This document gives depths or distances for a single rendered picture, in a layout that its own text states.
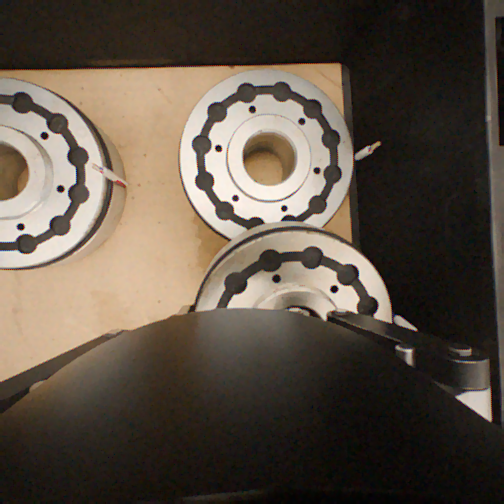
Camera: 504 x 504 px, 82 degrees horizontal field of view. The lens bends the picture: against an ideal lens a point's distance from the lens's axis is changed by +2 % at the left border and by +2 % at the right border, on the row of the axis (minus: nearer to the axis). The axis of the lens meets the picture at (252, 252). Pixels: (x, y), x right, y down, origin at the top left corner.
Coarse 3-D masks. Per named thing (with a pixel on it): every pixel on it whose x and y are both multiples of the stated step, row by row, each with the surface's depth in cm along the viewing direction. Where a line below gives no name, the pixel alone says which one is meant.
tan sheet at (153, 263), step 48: (96, 96) 19; (144, 96) 19; (192, 96) 19; (336, 96) 20; (144, 144) 19; (144, 192) 19; (144, 240) 19; (192, 240) 19; (0, 288) 18; (48, 288) 19; (96, 288) 19; (144, 288) 19; (192, 288) 20; (0, 336) 19; (48, 336) 19; (96, 336) 19
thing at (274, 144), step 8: (264, 136) 17; (272, 136) 17; (248, 144) 17; (256, 144) 18; (264, 144) 18; (272, 144) 18; (280, 144) 17; (248, 152) 19; (272, 152) 20; (280, 152) 19; (288, 152) 17; (280, 160) 20; (288, 160) 18; (288, 168) 18
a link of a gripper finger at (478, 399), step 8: (400, 344) 8; (408, 344) 8; (400, 352) 8; (408, 352) 8; (408, 360) 8; (440, 384) 8; (448, 384) 8; (456, 392) 7; (464, 392) 7; (472, 392) 7; (480, 392) 7; (488, 392) 7; (464, 400) 7; (472, 400) 7; (480, 400) 7; (488, 400) 7; (472, 408) 7; (480, 408) 7; (488, 408) 7; (488, 416) 7
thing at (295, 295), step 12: (276, 288) 14; (288, 288) 14; (300, 288) 14; (312, 288) 14; (264, 300) 14; (276, 300) 14; (288, 300) 14; (300, 300) 14; (312, 300) 14; (324, 300) 14; (324, 312) 14
